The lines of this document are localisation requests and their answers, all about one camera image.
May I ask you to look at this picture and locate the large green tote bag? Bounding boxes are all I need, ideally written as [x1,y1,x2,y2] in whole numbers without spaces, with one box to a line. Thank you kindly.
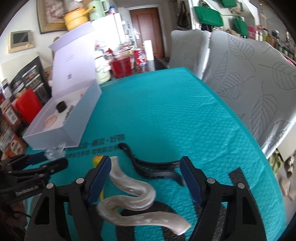
[194,1,224,27]

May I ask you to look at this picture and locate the black round hair tie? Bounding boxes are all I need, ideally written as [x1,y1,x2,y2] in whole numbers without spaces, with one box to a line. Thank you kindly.
[55,100,68,114]

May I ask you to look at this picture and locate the white open gift box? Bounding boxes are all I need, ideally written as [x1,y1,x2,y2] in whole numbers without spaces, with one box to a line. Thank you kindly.
[23,22,102,150]

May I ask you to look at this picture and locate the red cartoon can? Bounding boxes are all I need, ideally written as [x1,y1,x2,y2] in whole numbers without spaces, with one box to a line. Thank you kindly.
[134,48,149,73]

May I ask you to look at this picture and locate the clear plastic hair clip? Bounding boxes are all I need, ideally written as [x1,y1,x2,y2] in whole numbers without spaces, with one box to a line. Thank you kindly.
[44,141,66,161]

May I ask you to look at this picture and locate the orange spice jar labelled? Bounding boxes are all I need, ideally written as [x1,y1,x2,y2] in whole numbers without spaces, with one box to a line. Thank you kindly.
[1,105,21,131]

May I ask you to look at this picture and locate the near grey leaf-pattern chair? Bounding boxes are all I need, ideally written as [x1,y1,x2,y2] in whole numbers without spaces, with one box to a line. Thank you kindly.
[203,31,295,158]

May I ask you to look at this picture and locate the far grey chair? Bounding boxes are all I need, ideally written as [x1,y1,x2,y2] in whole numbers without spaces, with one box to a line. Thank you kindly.
[168,29,210,79]

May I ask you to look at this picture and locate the dark hanging handbag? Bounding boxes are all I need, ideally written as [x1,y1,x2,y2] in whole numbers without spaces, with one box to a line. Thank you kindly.
[177,1,190,29]

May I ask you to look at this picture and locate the black claw hair clip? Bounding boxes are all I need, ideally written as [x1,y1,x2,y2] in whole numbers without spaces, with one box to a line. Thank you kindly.
[118,143,185,186]

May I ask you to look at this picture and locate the framed wall picture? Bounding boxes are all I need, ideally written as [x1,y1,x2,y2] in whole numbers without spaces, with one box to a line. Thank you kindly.
[36,0,67,34]

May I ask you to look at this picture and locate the pink shell hair clip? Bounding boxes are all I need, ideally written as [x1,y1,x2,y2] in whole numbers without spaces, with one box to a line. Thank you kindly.
[45,114,57,128]

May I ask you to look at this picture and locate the black white checkered scrunchie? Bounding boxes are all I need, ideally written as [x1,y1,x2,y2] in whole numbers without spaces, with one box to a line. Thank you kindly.
[63,105,74,123]

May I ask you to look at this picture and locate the pearl white wavy hair clip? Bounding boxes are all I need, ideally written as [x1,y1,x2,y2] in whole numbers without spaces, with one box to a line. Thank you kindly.
[96,156,191,235]

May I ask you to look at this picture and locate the white cartoon mug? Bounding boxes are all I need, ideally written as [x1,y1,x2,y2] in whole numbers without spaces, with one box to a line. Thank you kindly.
[95,50,111,84]

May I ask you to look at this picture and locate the yellow flower hair pin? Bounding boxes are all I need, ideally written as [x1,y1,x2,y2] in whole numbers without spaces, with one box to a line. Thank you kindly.
[92,155,104,201]

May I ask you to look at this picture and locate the teal bubble mailer mat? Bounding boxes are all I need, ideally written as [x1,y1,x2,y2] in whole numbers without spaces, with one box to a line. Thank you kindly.
[50,68,286,240]

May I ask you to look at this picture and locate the gold framed wall panel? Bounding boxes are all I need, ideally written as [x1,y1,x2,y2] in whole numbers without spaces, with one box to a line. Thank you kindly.
[8,30,35,53]

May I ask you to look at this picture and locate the lower green tote bag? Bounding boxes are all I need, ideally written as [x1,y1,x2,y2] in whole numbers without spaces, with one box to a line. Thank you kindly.
[233,16,248,37]

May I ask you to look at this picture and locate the white refrigerator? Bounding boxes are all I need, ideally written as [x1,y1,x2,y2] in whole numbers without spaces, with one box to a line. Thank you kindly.
[91,13,126,52]

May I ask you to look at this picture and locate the red translucent pitcher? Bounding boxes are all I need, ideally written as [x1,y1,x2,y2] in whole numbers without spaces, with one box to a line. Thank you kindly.
[109,52,132,79]

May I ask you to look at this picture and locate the white paper roll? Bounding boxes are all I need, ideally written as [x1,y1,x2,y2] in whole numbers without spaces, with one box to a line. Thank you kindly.
[143,40,154,61]

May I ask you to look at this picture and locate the yellow pot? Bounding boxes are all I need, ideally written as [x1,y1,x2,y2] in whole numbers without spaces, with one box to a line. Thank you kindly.
[63,6,96,31]

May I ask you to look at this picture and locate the pale green kettle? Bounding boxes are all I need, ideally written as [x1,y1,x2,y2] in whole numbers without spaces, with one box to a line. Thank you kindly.
[87,0,109,21]

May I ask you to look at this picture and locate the black snack bag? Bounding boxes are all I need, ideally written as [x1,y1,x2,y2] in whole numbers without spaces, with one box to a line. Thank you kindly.
[10,57,52,106]

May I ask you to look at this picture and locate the upper green tote bag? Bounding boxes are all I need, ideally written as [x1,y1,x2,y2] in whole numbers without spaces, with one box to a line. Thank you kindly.
[218,0,237,8]

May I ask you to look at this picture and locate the brown entry door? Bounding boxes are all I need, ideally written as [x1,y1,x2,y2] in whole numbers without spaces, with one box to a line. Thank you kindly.
[129,8,165,58]

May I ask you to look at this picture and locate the red cylindrical canister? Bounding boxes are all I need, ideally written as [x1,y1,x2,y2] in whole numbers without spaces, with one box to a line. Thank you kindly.
[16,89,43,124]

